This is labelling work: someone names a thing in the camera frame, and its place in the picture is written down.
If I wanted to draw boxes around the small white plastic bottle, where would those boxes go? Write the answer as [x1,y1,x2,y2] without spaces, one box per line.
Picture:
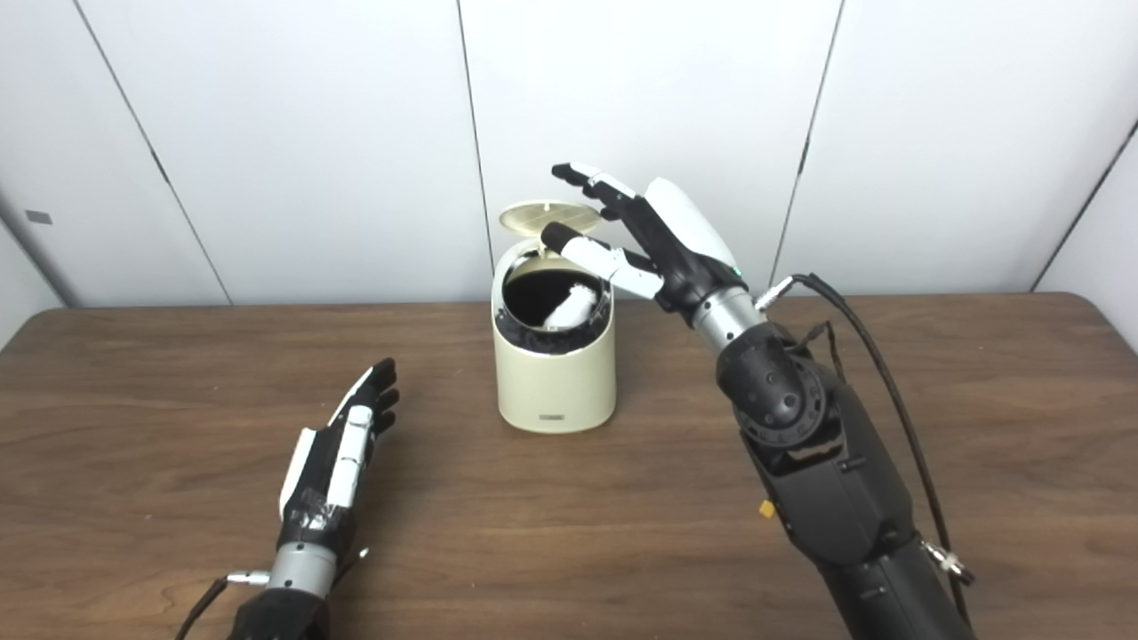
[542,283,599,330]

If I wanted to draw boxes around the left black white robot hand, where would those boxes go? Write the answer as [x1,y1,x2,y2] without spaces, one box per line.
[278,358,401,552]

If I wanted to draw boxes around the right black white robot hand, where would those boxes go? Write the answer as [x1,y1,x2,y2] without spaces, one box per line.
[541,162,749,325]

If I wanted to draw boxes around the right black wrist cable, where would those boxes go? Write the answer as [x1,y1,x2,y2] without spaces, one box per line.
[756,273,976,623]

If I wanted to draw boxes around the cream-colored bin body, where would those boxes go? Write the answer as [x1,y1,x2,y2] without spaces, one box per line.
[492,240,617,435]

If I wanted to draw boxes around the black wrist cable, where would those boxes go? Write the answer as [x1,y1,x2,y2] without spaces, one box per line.
[173,571,272,640]
[756,273,976,623]

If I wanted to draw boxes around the black bin liner bag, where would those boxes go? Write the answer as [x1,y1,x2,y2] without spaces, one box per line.
[495,262,614,355]

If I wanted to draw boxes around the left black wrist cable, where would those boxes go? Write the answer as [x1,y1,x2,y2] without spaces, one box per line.
[173,571,272,640]

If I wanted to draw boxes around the round cream bin lid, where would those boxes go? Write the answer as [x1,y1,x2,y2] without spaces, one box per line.
[499,200,605,259]

